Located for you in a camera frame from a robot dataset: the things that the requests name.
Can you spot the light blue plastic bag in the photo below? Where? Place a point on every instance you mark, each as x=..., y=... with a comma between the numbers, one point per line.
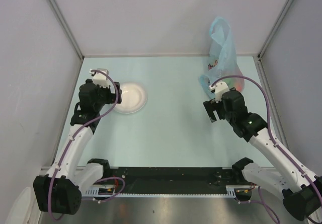
x=222, y=59

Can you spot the white paper plate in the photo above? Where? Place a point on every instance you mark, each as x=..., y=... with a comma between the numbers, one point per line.
x=133, y=96

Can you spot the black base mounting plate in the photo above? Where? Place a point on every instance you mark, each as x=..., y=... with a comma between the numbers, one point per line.
x=176, y=181

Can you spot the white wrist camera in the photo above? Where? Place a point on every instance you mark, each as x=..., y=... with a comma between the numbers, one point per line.
x=219, y=89
x=99, y=77

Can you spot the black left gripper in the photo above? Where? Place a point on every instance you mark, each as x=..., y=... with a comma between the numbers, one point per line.
x=111, y=96

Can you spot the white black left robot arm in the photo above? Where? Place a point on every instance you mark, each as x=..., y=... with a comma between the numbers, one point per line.
x=61, y=189

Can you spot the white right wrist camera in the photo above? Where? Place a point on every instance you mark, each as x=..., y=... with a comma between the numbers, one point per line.
x=219, y=89

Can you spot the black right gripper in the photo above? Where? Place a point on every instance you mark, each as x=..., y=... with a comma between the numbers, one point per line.
x=212, y=103

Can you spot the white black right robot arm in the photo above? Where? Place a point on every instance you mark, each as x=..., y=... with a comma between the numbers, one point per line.
x=296, y=186

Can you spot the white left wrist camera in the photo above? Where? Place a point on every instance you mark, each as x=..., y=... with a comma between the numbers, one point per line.
x=99, y=77

